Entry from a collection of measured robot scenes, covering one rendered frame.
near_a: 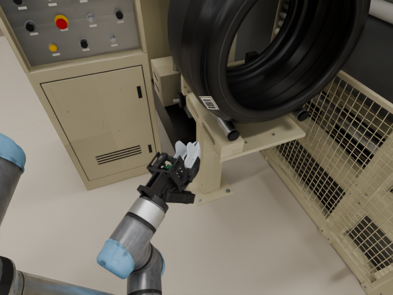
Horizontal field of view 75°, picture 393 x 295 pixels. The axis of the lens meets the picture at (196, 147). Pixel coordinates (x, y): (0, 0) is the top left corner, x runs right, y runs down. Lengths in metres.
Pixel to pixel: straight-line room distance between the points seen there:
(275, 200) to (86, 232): 1.22
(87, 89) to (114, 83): 0.14
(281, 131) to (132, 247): 0.73
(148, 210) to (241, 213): 1.22
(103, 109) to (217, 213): 0.94
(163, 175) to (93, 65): 0.88
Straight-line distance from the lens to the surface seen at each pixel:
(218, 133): 0.92
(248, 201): 1.79
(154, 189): 0.57
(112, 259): 0.55
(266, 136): 1.03
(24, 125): 2.71
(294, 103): 0.91
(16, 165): 0.44
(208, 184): 1.71
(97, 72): 1.38
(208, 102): 0.75
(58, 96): 1.44
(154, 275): 0.63
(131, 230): 0.55
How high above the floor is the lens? 1.49
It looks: 46 degrees down
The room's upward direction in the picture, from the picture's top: straight up
